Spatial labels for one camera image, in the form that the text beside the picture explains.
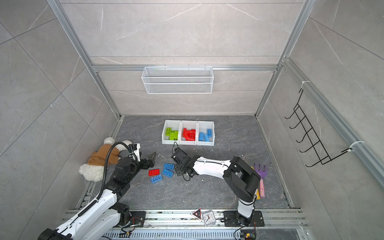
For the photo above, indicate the white wire mesh basket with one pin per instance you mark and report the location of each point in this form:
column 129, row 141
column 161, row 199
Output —
column 178, row 80

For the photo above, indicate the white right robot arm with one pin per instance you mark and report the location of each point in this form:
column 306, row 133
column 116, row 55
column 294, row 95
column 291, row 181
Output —
column 242, row 179

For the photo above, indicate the white left sorting bin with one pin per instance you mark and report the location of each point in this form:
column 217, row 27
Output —
column 175, row 125

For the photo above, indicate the red lego brick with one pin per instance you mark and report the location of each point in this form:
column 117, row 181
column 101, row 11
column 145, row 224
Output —
column 154, row 172

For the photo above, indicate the white brown plush toy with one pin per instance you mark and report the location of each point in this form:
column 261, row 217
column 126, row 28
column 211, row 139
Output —
column 93, row 170

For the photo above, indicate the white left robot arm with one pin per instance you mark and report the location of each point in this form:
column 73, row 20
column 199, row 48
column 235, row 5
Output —
column 105, row 211

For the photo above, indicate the black wire hook rack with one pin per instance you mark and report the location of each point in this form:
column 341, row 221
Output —
column 316, row 143

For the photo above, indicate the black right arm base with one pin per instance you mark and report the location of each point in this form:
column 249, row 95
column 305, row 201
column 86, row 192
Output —
column 234, row 219

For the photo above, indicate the red arch lego piece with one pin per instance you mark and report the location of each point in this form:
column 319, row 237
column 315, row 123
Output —
column 189, row 135

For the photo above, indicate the blue lego brick slanted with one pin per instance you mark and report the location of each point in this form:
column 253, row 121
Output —
column 206, row 137

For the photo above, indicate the small white alarm clock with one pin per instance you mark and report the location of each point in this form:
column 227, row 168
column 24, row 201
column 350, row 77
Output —
column 209, row 218

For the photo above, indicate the blue lego brick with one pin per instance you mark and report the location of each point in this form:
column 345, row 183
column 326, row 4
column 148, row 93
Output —
column 168, row 166
column 209, row 133
column 201, row 137
column 156, row 179
column 168, row 173

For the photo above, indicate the red warning triangle toy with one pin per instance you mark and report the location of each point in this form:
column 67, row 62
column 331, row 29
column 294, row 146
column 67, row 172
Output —
column 197, row 214

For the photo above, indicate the white middle sorting bin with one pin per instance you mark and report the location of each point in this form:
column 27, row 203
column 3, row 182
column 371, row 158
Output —
column 189, row 125

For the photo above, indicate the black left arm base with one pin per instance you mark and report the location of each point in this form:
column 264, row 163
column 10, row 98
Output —
column 130, row 218

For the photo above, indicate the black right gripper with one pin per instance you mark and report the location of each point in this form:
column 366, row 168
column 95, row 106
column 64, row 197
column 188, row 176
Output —
column 178, row 173

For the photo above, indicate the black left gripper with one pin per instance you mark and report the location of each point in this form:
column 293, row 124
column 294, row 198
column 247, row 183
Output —
column 150, row 162

